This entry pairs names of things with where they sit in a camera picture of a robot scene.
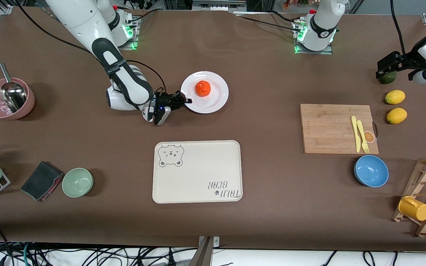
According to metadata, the pale green bowl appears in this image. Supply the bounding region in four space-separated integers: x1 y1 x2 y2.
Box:
62 168 94 198

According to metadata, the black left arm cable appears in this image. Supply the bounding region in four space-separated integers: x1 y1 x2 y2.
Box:
390 0 408 58

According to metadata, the yellow plastic knife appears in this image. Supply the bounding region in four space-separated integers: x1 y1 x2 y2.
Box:
351 116 362 153

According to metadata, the dark green avocado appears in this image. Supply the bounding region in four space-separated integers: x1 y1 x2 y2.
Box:
379 71 397 84

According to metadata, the cream tray with bear print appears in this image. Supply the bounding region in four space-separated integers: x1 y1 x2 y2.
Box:
152 140 243 204

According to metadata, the orange mandarin fruit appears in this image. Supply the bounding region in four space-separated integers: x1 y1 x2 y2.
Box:
195 81 212 97

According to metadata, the dark grey folded cloth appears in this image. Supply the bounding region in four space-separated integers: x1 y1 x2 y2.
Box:
21 161 65 202

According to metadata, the yellow plastic cup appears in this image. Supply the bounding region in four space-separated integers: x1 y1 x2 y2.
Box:
398 196 426 222

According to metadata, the white round plate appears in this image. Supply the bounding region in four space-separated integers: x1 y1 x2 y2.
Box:
180 71 229 114

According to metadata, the bamboo cutting board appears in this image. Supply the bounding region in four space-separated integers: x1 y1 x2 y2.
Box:
300 104 379 154

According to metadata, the metal scoop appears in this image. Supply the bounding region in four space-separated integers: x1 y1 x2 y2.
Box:
0 63 27 113

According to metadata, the yellow plastic fork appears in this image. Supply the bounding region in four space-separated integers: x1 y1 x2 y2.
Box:
356 120 370 154

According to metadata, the yellow lemon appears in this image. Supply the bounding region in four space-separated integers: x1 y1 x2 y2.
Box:
386 108 408 125
385 90 406 105

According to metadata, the black table cable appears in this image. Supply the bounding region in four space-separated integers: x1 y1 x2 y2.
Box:
235 14 298 32
124 8 159 23

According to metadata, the blue bowl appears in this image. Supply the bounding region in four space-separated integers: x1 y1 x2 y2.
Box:
354 155 389 188

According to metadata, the aluminium mount bracket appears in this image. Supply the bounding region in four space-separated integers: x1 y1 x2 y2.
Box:
188 236 220 266

